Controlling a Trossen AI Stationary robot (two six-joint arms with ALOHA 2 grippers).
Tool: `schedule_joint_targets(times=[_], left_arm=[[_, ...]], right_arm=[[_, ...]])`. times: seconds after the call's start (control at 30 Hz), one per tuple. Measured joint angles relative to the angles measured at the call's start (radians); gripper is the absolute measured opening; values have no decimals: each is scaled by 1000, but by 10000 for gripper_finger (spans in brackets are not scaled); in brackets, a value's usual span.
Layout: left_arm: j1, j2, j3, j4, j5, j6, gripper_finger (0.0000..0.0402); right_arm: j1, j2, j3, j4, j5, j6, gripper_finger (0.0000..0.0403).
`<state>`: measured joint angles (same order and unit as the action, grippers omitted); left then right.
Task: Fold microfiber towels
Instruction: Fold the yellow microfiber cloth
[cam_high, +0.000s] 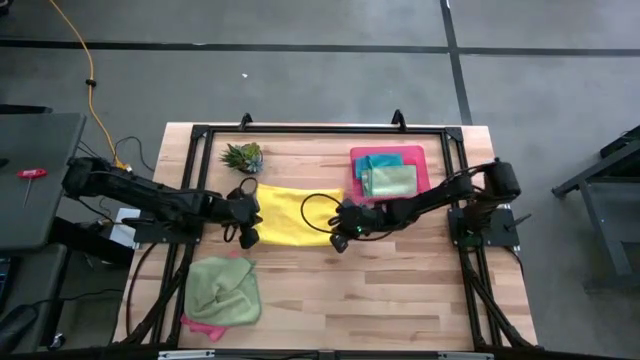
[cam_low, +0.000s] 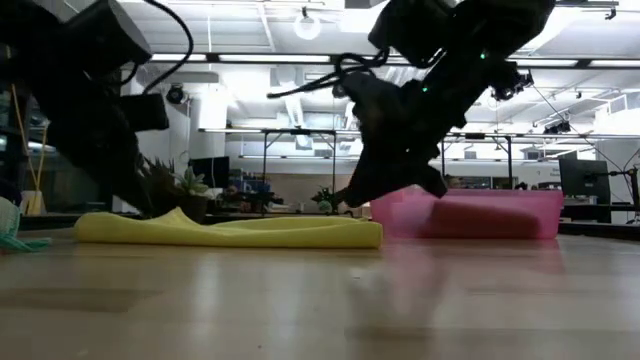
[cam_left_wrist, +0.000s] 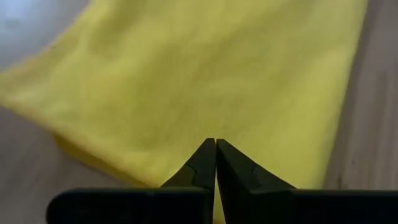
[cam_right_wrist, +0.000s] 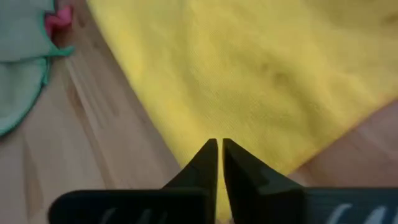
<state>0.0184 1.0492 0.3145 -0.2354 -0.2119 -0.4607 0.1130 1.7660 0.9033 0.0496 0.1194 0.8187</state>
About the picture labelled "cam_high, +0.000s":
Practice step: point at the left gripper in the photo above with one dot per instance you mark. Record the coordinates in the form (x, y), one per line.
(249, 237)

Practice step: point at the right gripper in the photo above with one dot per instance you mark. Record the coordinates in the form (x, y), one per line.
(340, 242)

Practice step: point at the yellow microfiber towel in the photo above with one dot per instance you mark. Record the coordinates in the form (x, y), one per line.
(295, 215)

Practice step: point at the green microfiber towel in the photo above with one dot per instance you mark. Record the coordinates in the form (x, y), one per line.
(222, 292)
(390, 181)

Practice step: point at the blue microfiber towel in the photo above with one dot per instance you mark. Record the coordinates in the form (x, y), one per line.
(380, 160)

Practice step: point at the pink microfiber towel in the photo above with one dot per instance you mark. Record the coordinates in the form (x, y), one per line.
(205, 329)

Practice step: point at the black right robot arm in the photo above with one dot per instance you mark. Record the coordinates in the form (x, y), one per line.
(450, 192)

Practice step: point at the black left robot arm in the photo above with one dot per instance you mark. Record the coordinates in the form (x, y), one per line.
(140, 192)

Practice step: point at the succulent plant in black pot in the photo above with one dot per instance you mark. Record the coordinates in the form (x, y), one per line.
(242, 156)

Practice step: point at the pink plastic bin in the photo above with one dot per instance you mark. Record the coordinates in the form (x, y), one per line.
(422, 165)

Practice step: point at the white power adapter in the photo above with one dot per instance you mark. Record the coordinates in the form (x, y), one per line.
(122, 230)

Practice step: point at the dark grey side table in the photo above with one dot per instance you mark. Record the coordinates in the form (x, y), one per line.
(55, 150)

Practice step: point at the grey metal stand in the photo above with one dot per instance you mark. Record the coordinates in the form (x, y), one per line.
(607, 200)

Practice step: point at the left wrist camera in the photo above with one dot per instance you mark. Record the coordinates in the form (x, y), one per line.
(245, 207)

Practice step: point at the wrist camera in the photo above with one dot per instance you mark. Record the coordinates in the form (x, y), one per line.
(245, 207)
(360, 219)

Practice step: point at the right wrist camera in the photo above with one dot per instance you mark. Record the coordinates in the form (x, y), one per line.
(360, 219)

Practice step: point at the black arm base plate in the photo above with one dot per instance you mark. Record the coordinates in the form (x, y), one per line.
(150, 235)
(502, 232)

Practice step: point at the black aluminium table frame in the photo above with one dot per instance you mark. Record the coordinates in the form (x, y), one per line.
(325, 129)

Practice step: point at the black frame bracket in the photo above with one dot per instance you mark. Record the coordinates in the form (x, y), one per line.
(246, 120)
(398, 119)

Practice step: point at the silver metal bracket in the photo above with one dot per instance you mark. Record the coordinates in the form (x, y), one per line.
(465, 356)
(185, 355)

